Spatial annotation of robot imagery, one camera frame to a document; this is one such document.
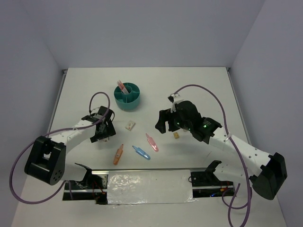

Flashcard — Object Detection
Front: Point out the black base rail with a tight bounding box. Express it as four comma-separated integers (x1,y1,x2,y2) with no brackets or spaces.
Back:
62,169,234,205

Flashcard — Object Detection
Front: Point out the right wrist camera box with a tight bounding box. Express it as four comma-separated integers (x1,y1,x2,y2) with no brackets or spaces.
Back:
168,93,184,113

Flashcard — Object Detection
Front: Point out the silver foil sheet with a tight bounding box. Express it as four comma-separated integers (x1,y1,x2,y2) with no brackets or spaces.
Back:
107,170,195,205

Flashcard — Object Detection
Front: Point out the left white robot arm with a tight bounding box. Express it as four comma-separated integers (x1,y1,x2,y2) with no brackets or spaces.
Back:
24,106,116,189

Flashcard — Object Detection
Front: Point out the pink highlighter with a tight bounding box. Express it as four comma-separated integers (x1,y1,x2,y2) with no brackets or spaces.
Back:
145,133,159,152

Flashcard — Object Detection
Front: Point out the red slim pen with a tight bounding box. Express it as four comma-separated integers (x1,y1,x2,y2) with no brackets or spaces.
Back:
117,80,124,93

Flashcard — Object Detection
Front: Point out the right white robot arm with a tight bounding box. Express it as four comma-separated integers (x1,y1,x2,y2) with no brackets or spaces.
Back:
155,101,287,200

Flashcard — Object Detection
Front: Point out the teal round desk organizer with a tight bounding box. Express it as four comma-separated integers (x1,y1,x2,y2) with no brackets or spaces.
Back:
114,82,140,111

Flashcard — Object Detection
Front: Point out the blue highlighter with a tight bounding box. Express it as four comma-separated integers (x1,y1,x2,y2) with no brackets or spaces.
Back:
132,146,151,160

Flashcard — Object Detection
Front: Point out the orange highlighter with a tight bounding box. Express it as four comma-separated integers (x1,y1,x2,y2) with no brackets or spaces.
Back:
113,144,124,165

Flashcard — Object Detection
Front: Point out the orange slim pen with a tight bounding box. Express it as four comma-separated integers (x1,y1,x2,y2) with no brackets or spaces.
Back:
117,80,128,94

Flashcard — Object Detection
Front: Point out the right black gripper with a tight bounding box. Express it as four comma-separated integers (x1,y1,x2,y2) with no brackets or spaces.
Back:
155,108,192,133

